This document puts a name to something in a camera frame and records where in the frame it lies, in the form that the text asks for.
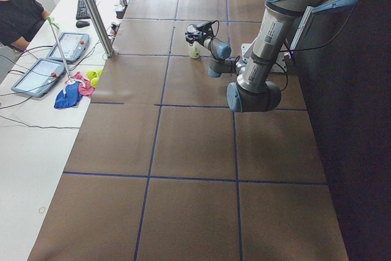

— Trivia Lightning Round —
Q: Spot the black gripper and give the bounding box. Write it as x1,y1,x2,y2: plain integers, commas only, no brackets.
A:
185,21,214,45

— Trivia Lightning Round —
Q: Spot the clear tennis ball can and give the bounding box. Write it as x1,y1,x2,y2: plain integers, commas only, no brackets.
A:
188,24,200,51

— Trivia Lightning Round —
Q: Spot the yellow Roland Garros tennis ball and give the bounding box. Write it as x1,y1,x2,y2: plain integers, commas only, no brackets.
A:
189,47,200,59

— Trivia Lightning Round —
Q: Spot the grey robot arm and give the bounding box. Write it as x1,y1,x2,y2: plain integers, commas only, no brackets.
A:
185,0,358,112

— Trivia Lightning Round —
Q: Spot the spare tennis ball left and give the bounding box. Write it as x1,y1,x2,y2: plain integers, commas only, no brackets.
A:
86,70,97,80

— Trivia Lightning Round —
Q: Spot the spare tennis ball lower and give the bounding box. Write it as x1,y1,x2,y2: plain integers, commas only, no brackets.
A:
90,77,100,88

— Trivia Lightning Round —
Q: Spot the black keyboard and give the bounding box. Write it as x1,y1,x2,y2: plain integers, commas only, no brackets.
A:
76,0,96,20

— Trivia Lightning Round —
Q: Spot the black computer mouse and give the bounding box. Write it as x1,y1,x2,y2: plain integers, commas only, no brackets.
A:
76,20,90,28

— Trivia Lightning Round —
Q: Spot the far teach pendant tablet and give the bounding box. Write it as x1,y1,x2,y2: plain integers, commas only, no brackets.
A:
59,32,90,64

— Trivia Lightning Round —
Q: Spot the teach pendant tablet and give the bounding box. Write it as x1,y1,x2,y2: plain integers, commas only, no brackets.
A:
59,32,90,64
11,58,65,98

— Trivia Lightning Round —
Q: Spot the pink cloth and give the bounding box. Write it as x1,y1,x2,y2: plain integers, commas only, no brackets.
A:
73,72,95,98

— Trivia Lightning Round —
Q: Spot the blue cloth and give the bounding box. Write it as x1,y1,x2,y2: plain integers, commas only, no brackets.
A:
54,83,82,109

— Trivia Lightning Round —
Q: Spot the near teach pendant tablet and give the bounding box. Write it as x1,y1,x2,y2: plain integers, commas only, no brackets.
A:
11,58,65,98

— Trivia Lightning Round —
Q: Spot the person in black shirt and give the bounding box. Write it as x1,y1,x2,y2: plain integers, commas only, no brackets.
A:
0,0,51,53

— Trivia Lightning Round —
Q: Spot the aluminium frame post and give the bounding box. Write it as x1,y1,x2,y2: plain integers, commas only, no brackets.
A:
84,0,114,58

